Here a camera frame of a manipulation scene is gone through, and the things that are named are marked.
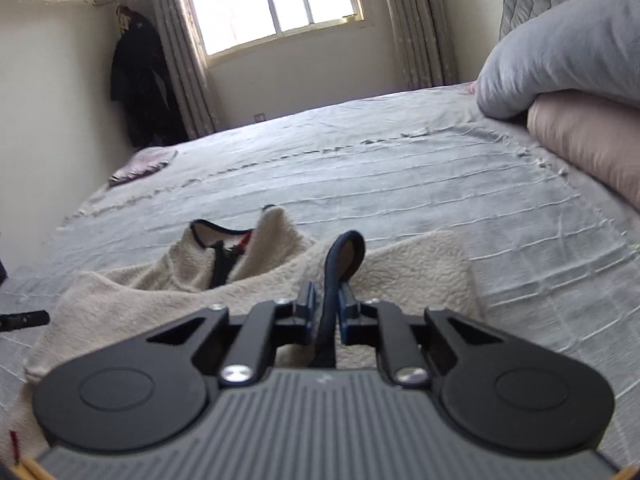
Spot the cream fleece zip jacket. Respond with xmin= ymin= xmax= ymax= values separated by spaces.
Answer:
xmin=1 ymin=207 xmax=484 ymax=460

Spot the grey checked bedspread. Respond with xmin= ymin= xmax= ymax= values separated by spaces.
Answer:
xmin=1 ymin=86 xmax=639 ymax=463

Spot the pink pillow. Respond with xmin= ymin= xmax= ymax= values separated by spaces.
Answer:
xmin=527 ymin=91 xmax=639 ymax=208

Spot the blue-grey pillow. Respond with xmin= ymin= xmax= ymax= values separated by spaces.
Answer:
xmin=475 ymin=0 xmax=639 ymax=119

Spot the right grey curtain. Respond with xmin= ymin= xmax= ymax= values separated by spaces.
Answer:
xmin=386 ymin=0 xmax=459 ymax=90

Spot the dark hanging coat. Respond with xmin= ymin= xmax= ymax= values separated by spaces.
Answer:
xmin=111 ymin=6 xmax=189 ymax=150

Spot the grey curtain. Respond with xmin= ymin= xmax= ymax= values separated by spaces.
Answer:
xmin=386 ymin=0 xmax=459 ymax=90
xmin=124 ymin=0 xmax=224 ymax=139

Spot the left grey curtain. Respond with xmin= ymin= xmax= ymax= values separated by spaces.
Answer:
xmin=124 ymin=0 xmax=224 ymax=139

